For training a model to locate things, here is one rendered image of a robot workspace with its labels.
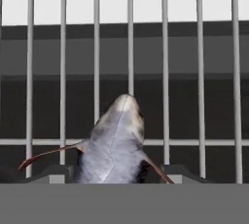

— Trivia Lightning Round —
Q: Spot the grey wire oven rack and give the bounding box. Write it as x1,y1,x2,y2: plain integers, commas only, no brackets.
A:
0,0,249,185

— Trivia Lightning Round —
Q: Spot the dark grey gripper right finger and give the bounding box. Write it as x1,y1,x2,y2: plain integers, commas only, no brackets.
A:
146,164,212,185

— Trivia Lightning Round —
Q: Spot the grey fish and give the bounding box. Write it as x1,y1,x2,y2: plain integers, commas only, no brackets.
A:
18,93,175,185

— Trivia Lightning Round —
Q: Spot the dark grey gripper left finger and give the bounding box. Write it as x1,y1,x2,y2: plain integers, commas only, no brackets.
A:
22,164,79,185

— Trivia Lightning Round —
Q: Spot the dark oven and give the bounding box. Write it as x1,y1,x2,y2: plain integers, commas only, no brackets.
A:
0,19,249,185

